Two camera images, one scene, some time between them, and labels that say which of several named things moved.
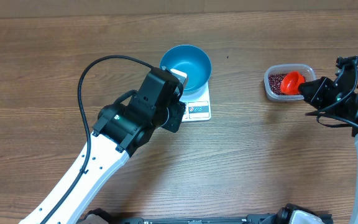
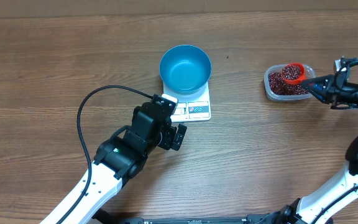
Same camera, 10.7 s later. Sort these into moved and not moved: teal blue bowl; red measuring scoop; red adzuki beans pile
Moved: red measuring scoop
Not moved: red adzuki beans pile; teal blue bowl
